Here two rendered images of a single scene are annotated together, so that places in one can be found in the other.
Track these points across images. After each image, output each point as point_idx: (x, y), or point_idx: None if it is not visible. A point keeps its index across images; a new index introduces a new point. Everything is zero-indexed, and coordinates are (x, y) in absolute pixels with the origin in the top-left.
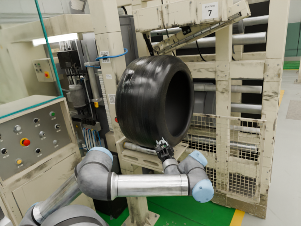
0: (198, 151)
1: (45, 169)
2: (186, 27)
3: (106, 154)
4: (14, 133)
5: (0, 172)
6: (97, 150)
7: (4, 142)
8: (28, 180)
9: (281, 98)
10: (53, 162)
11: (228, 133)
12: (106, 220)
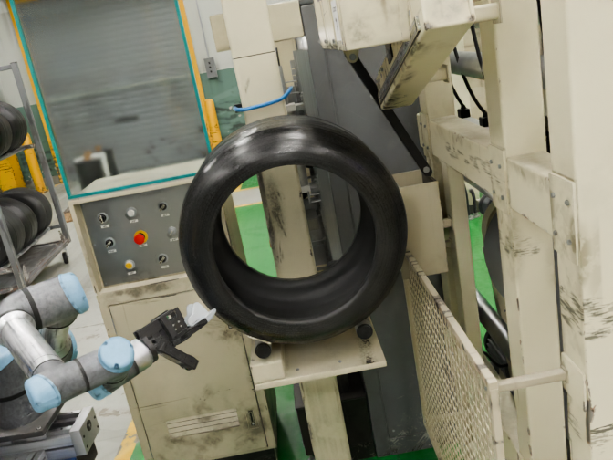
0: (119, 340)
1: (163, 293)
2: None
3: (60, 288)
4: (126, 219)
5: (103, 272)
6: (57, 277)
7: (110, 229)
8: (136, 300)
9: None
10: (180, 287)
11: (540, 393)
12: (302, 457)
